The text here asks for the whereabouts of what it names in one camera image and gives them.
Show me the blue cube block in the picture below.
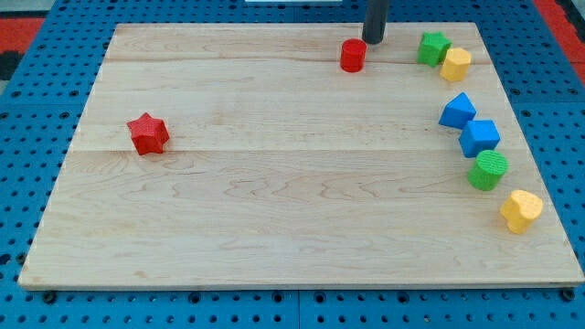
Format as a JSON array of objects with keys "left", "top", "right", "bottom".
[{"left": 459, "top": 120, "right": 500, "bottom": 158}]

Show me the green star block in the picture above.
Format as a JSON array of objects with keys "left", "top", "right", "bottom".
[{"left": 417, "top": 32, "right": 452, "bottom": 68}]

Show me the blue triangle block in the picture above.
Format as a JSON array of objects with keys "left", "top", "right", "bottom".
[{"left": 439, "top": 92, "right": 476, "bottom": 130}]

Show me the yellow heart block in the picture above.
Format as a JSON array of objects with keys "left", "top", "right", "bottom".
[{"left": 499, "top": 189, "right": 544, "bottom": 234}]

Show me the green cylinder block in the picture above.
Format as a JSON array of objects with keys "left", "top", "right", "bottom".
[{"left": 467, "top": 150, "right": 508, "bottom": 191}]

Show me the red star block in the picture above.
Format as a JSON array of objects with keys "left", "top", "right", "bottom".
[{"left": 126, "top": 112, "right": 170, "bottom": 155}]

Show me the light wooden board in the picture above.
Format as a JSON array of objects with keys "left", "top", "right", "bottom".
[{"left": 18, "top": 23, "right": 584, "bottom": 291}]

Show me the red cylinder block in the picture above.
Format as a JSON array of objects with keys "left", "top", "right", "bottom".
[{"left": 340, "top": 38, "right": 367, "bottom": 73}]

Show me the yellow hexagon block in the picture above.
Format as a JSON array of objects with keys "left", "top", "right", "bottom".
[{"left": 440, "top": 48, "right": 472, "bottom": 82}]

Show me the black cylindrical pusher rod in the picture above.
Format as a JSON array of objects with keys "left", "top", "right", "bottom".
[{"left": 362, "top": 0, "right": 390, "bottom": 45}]

